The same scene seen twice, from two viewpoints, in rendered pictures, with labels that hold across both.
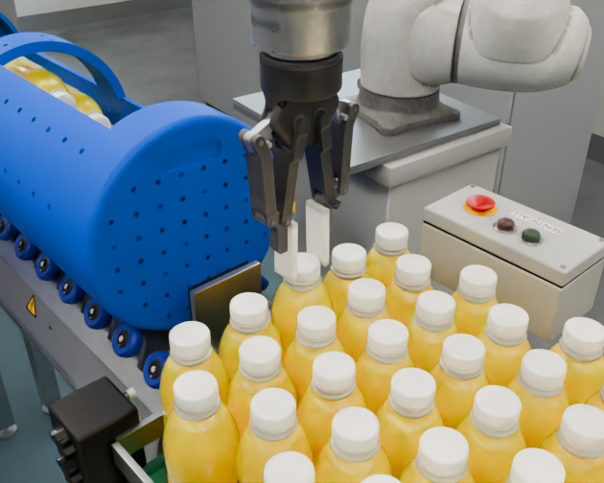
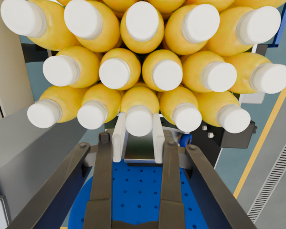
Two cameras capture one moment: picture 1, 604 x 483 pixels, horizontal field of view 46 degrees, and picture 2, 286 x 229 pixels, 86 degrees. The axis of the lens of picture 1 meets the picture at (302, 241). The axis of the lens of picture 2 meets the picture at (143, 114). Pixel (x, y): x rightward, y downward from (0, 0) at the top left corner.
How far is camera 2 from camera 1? 0.61 m
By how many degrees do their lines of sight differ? 45
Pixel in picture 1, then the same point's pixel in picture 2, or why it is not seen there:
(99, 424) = not seen: hidden behind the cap
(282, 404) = (262, 18)
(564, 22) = not seen: outside the picture
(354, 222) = (21, 173)
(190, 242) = (152, 192)
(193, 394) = (284, 73)
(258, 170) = (238, 215)
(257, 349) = (224, 78)
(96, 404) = (235, 135)
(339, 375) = (211, 9)
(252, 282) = (131, 152)
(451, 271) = (19, 80)
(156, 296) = not seen: hidden behind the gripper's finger
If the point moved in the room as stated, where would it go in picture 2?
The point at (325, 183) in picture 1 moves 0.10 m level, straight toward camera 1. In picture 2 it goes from (110, 158) to (219, 63)
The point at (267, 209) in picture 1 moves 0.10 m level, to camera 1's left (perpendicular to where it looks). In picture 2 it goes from (204, 159) to (270, 219)
